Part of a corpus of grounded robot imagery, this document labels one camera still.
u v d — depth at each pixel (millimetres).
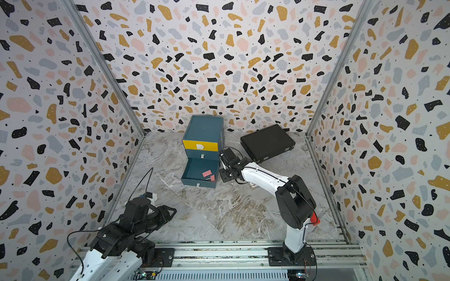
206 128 959
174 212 731
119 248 493
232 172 650
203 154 952
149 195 697
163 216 639
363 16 730
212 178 975
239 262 734
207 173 1003
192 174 1012
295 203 475
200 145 900
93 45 796
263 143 1099
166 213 664
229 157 706
